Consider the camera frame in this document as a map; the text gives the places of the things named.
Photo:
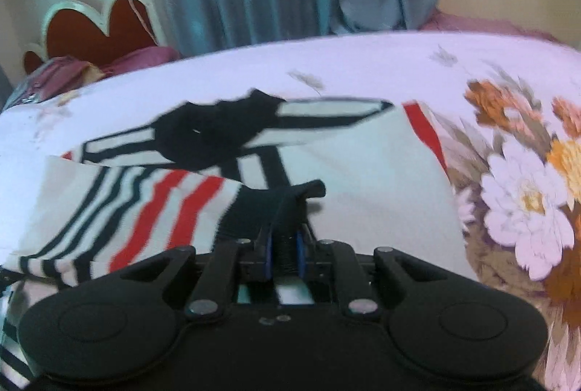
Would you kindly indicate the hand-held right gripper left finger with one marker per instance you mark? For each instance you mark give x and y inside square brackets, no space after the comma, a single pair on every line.
[267,257]

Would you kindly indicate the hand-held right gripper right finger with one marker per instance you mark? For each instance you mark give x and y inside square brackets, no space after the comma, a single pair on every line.
[300,255]

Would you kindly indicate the striped black red white sweater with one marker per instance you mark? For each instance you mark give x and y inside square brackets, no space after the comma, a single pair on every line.
[363,173]

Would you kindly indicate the white floral bedsheet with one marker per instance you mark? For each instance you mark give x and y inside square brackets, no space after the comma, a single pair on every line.
[363,59]

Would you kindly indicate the pink cloth by headboard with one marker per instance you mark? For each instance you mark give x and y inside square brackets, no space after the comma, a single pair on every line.
[140,57]

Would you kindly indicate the pink patterned pillow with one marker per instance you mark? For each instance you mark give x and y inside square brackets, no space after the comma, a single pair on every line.
[50,78]

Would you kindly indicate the red and white headboard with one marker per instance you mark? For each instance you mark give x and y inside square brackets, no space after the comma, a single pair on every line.
[90,28]

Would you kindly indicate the pink cloth by wardrobe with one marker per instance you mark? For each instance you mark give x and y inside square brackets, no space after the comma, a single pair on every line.
[472,23]

